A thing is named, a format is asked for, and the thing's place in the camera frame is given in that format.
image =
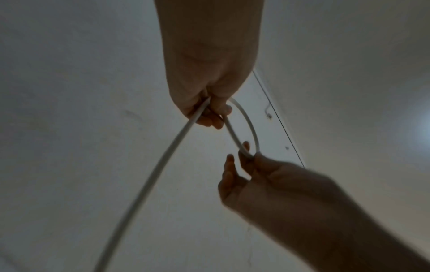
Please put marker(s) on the person's left hand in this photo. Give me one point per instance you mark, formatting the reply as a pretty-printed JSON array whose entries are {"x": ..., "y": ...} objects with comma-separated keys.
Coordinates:
[{"x": 208, "y": 53}]

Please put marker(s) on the person's right hand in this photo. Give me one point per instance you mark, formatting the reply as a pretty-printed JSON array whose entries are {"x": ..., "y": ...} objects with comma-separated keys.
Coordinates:
[{"x": 285, "y": 196}]

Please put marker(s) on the small metal wall hook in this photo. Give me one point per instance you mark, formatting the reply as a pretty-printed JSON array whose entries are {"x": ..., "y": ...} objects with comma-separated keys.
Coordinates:
[{"x": 268, "y": 114}]

